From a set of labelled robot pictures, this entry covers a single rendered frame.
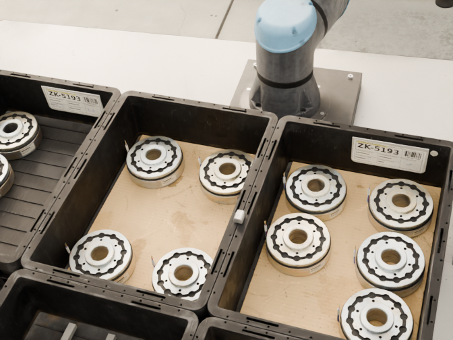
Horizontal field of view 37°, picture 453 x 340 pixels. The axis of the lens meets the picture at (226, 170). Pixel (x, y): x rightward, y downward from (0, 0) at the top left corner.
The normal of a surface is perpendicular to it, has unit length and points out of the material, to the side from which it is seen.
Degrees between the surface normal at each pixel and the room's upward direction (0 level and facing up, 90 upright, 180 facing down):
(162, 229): 0
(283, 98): 69
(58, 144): 0
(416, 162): 90
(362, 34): 0
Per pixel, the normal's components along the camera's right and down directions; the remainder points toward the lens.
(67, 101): -0.32, 0.73
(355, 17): -0.10, -0.66
